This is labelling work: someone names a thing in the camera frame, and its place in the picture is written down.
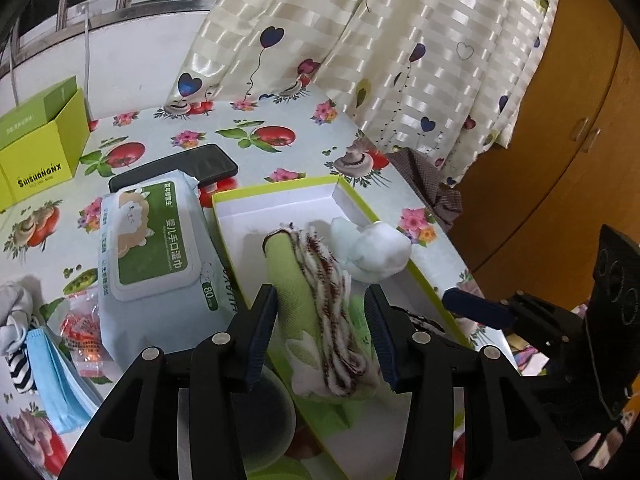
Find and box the person's right hand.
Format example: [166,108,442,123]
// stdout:
[570,409,635,467]

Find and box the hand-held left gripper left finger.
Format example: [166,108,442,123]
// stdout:
[57,284,278,480]

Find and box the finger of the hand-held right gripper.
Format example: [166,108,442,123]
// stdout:
[442,287,584,357]

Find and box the green printed towel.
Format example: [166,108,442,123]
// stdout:
[264,236,383,402]

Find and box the wet wipes pack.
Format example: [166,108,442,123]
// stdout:
[97,168,252,377]

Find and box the dark checked cloth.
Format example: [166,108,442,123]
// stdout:
[387,147,464,234]

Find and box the clear plastic cup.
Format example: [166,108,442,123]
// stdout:
[227,366,297,474]

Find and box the white cable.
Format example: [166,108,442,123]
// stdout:
[6,44,22,107]
[81,3,94,107]

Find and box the blue face mask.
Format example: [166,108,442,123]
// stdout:
[25,328,97,435]

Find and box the black white striped sock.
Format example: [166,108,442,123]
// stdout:
[6,341,37,394]

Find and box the wooden wardrobe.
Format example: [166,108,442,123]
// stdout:
[444,0,640,322]

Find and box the cream curtain with hearts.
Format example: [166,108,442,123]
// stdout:
[162,0,564,189]

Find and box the floral plastic tablecloth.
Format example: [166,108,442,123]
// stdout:
[0,82,522,480]

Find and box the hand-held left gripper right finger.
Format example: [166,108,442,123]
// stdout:
[364,285,578,480]

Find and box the grey white sock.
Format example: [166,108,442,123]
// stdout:
[0,280,37,357]

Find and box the red white striped sock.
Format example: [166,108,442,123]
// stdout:
[263,224,382,400]

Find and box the white balled sock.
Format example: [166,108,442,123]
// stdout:
[329,216,412,282]

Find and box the clear bag of candies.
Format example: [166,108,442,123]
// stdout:
[56,294,114,387]

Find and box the black phone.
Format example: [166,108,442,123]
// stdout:
[108,143,239,194]

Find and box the tall lime green box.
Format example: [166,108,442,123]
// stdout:
[0,75,92,214]

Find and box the shallow lime green box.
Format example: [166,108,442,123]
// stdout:
[211,175,476,480]

